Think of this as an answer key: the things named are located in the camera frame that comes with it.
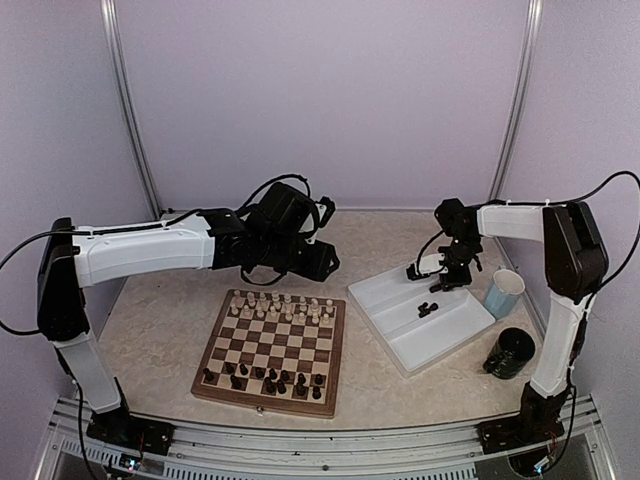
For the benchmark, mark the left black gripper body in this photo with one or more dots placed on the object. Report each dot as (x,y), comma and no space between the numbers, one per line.
(280,254)

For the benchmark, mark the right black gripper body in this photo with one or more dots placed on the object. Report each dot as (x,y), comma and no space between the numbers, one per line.
(463,251)

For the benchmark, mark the white plastic tray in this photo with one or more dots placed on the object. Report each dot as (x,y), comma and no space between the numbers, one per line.
(388,302)

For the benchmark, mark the wooden chess board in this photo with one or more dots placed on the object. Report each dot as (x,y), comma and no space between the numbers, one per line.
(283,331)

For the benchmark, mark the black chess piece eleventh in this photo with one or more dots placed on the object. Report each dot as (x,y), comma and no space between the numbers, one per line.
(300,390)

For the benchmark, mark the black chess piece thirteenth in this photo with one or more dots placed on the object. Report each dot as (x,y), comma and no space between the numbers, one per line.
(236,383)

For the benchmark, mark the black chess rook corner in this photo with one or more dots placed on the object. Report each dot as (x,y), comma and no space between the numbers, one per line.
(208,376)

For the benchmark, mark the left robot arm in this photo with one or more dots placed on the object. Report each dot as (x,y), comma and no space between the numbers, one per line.
(77,258)

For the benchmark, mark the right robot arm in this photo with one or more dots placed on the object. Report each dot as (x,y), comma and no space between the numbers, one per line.
(575,263)

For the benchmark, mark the light blue mug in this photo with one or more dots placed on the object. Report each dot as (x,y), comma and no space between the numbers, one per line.
(503,293)

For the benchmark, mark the dark green mug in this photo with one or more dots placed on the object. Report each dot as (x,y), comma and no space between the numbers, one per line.
(511,352)

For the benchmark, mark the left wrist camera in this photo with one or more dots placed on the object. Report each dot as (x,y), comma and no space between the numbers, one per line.
(317,219)

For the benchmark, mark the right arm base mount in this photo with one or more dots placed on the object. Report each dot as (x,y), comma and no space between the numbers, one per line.
(511,433)

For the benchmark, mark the right aluminium frame post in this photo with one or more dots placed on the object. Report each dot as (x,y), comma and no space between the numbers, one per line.
(518,102)

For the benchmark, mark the aluminium frame post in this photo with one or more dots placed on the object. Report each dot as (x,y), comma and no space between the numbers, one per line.
(518,102)
(116,52)

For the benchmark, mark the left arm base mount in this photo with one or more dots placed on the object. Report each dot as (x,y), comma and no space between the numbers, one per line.
(139,434)

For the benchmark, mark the left aluminium frame post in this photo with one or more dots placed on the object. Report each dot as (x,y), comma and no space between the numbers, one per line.
(116,52)

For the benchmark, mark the front aluminium rail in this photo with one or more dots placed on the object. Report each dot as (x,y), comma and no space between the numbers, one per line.
(207,451)

